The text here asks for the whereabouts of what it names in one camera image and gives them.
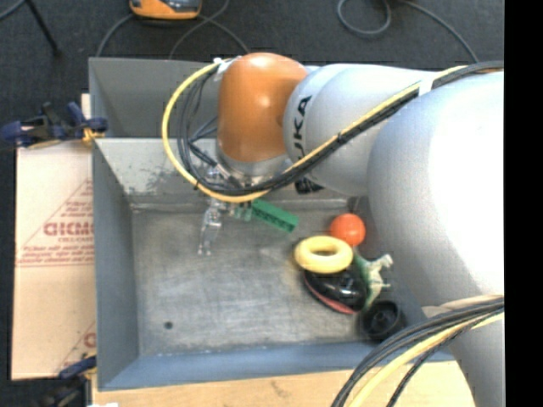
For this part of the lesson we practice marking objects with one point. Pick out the black round cap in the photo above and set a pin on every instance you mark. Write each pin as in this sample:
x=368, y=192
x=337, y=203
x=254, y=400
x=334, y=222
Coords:
x=382, y=319

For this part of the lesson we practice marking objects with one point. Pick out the brown cardboard board red print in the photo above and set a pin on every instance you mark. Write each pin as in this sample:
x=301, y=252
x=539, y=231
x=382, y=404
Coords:
x=51, y=295

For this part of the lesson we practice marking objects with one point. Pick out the grey metal bin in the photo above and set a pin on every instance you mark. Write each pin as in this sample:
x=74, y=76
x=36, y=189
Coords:
x=237, y=295

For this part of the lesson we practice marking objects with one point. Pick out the orange ball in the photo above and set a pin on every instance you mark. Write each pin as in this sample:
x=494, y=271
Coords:
x=348, y=228

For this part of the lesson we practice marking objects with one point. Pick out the green and white toy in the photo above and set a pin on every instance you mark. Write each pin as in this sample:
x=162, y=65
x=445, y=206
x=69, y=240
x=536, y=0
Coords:
x=372, y=274

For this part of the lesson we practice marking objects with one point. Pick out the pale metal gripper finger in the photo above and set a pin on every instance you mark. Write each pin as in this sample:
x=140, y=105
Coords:
x=213, y=227
x=202, y=244

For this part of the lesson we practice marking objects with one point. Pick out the black and red sunglasses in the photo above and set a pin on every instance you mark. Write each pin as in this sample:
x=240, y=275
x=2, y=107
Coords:
x=335, y=291

